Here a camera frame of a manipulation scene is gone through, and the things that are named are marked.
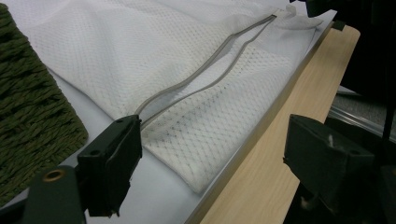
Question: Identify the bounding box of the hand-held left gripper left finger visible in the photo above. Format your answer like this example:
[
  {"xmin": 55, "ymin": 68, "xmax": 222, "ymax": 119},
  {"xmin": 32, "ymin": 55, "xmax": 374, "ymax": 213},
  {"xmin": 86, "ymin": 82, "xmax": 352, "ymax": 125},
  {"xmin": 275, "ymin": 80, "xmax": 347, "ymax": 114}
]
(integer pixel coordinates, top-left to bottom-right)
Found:
[{"xmin": 76, "ymin": 114, "xmax": 144, "ymax": 218}]

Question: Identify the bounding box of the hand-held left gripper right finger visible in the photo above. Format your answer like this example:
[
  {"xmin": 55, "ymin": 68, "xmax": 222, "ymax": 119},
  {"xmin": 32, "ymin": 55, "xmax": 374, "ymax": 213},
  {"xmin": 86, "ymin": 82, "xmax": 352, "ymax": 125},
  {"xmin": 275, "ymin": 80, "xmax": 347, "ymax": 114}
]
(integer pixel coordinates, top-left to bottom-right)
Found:
[{"xmin": 282, "ymin": 113, "xmax": 375, "ymax": 216}]

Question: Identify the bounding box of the white mesh laundry bag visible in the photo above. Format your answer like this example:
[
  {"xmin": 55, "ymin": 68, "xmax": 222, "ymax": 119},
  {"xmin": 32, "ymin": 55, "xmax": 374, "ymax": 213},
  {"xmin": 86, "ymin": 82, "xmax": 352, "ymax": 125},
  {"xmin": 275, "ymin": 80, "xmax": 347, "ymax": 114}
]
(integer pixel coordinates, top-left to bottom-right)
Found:
[{"xmin": 27, "ymin": 0, "xmax": 324, "ymax": 194}]

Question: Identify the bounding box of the green knitted cloth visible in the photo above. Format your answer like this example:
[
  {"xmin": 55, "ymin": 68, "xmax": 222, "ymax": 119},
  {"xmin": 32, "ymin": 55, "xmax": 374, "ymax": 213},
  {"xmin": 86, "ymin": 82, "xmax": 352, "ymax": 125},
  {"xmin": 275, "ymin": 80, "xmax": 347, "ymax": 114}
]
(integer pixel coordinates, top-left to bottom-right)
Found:
[{"xmin": 0, "ymin": 3, "xmax": 90, "ymax": 207}]

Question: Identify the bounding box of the metal rail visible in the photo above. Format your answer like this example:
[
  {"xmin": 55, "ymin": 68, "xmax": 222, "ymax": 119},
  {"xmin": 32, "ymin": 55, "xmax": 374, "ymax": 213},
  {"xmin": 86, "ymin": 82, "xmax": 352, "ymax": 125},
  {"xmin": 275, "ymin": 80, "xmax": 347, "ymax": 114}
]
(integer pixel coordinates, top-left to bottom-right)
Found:
[{"xmin": 327, "ymin": 105, "xmax": 396, "ymax": 145}]

